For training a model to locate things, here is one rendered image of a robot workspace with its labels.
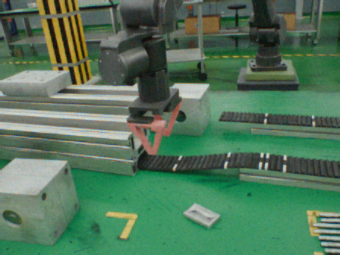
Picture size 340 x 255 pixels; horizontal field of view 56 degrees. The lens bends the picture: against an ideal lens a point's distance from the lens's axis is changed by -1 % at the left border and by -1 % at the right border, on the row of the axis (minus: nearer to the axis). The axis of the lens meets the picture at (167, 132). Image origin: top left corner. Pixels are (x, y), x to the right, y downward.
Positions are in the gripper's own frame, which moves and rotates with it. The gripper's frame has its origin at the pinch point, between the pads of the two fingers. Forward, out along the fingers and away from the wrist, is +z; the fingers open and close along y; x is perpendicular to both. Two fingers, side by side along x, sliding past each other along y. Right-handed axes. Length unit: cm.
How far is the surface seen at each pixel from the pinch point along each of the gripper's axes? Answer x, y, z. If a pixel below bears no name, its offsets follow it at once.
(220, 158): 11.8, -0.4, 3.1
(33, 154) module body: -27.6, 5.2, 3.0
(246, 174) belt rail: 16.9, 1.7, 4.6
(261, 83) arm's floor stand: 15, -55, 6
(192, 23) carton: -124, -478, 48
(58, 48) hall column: -221, -254, 36
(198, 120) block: 4.3, -13.8, 1.6
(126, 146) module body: -5.2, 4.1, -0.6
